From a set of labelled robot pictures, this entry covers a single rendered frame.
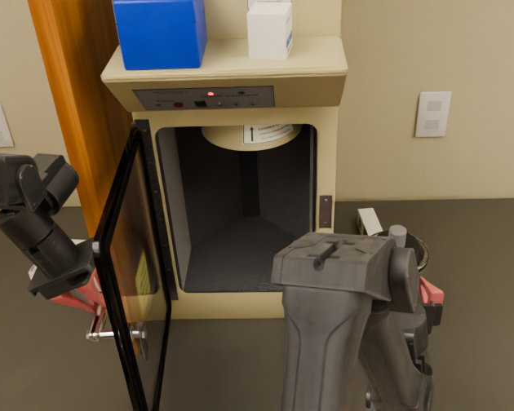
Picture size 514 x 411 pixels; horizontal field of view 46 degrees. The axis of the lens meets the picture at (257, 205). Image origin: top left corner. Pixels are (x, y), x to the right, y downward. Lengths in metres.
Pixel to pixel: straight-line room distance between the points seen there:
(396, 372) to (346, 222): 0.78
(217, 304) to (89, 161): 0.42
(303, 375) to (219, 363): 0.69
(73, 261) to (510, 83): 1.04
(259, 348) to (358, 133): 0.58
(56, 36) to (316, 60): 0.34
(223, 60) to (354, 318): 0.46
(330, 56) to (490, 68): 0.69
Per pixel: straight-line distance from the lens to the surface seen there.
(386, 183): 1.55
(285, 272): 0.47
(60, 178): 0.86
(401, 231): 0.99
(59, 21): 0.85
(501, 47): 1.45
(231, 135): 0.99
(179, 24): 0.78
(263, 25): 0.80
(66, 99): 0.88
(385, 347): 0.65
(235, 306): 1.19
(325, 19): 0.89
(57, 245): 0.83
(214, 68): 0.80
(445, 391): 1.13
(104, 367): 1.18
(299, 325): 0.47
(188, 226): 1.24
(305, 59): 0.82
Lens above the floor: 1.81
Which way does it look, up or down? 35 degrees down
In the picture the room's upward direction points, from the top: 3 degrees counter-clockwise
